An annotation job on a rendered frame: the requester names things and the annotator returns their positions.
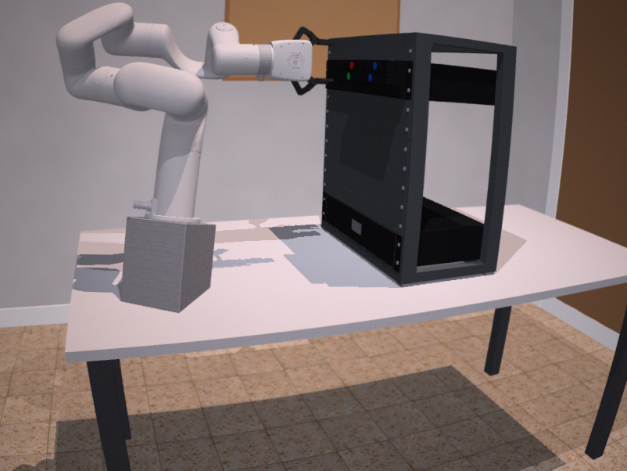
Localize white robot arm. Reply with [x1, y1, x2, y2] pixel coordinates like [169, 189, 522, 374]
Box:
[56, 2, 272, 223]

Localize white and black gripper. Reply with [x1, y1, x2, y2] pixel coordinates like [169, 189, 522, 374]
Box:
[267, 27, 335, 95]

